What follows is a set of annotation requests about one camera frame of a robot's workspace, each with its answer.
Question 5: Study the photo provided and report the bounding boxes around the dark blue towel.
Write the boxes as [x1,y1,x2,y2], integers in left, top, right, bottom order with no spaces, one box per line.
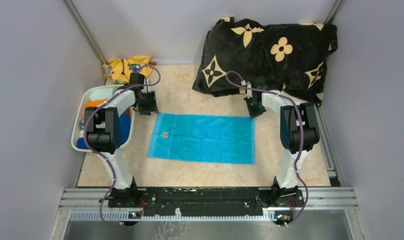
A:
[119,113,131,145]

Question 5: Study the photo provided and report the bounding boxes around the light blue towel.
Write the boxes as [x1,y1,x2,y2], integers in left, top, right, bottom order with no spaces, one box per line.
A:
[147,113,256,165]

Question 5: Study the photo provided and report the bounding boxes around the yellow printed cloth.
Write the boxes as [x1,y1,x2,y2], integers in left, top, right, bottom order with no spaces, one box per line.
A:
[103,55,156,84]

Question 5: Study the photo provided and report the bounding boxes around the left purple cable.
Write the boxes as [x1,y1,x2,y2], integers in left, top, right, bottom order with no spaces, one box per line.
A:
[83,64,162,229]

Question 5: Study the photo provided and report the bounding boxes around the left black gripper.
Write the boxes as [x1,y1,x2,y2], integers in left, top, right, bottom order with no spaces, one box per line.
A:
[136,90,159,116]

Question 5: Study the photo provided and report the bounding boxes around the black blanket with beige flowers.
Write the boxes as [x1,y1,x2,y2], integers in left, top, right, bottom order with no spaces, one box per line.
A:
[192,17,338,106]

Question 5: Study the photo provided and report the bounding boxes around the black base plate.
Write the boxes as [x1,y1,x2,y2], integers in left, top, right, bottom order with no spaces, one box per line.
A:
[107,187,305,217]

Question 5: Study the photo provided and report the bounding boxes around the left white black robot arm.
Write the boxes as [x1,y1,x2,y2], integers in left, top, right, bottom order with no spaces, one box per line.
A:
[83,73,159,207]

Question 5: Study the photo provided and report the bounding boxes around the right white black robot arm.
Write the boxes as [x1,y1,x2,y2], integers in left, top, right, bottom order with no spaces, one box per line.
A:
[241,80,320,206]

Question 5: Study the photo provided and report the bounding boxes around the orange rolled towel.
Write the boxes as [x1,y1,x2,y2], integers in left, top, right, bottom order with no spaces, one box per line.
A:
[84,100,105,108]

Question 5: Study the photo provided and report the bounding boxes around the mint green rolled towel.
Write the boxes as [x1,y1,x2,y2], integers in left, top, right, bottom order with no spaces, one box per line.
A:
[89,88,114,102]

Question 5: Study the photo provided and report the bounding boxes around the aluminium frame rail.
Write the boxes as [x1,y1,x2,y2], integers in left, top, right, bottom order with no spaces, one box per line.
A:
[50,186,368,240]

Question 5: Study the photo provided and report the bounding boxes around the white plastic basket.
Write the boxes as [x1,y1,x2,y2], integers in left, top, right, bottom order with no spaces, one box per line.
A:
[71,85,135,153]

